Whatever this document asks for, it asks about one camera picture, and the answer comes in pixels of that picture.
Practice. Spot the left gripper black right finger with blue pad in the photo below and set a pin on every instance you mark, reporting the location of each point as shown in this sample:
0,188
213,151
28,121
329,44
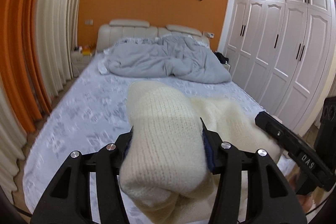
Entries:
270,198

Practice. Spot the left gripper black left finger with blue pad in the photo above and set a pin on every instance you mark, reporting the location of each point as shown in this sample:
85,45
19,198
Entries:
67,197

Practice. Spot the cream knit cardigan red buttons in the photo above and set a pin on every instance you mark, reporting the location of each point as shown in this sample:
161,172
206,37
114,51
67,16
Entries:
165,171

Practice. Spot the bed with butterfly sheet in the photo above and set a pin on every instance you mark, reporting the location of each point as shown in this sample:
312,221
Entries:
92,113

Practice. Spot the white built-in wardrobe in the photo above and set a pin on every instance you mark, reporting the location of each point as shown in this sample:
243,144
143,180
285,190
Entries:
280,53

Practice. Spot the white pillow under duvet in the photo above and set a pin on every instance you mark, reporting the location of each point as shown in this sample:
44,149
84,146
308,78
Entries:
101,66

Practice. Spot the white bedside nightstand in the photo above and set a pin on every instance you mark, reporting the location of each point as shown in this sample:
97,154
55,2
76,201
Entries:
79,62

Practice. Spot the grey rumpled duvet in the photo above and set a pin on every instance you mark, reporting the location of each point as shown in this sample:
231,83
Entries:
172,55

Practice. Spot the beige leather headboard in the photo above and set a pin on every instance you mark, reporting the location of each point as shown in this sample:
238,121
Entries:
109,34

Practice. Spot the orange curtain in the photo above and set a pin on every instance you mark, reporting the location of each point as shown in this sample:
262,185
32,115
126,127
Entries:
20,70

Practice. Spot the cream white curtain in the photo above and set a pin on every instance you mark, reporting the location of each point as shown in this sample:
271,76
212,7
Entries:
56,37

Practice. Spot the wall light switch plate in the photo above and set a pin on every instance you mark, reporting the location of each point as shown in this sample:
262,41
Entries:
89,22

